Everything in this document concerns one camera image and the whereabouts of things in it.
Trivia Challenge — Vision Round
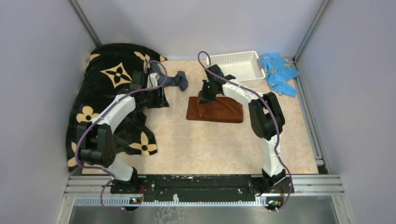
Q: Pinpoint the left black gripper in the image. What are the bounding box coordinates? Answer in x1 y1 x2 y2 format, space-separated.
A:
142 85 170 109

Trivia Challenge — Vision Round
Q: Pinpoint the brown towel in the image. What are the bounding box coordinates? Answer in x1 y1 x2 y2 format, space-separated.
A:
186 97 244 124

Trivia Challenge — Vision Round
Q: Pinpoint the white plastic basket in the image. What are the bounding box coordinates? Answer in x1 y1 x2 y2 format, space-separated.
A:
206 51 266 88

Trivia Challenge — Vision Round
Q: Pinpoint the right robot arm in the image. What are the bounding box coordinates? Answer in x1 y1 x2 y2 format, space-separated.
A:
199 64 286 192

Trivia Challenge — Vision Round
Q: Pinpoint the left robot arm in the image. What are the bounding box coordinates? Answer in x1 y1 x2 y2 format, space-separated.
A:
74 72 168 193

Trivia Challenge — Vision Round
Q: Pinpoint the grey blue towel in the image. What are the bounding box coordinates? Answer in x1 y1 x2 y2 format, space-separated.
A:
150 64 189 91

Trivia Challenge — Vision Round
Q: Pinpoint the black blanket with tan flowers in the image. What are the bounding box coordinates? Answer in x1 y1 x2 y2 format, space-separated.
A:
65 43 167 172

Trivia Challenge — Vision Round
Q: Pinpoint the light blue cloth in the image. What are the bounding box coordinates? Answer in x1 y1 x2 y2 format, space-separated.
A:
259 52 300 98

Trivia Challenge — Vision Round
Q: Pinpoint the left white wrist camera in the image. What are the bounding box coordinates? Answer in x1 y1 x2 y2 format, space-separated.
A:
147 73 159 89

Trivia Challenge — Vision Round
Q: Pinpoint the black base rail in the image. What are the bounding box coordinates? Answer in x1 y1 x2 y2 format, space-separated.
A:
110 175 294 203

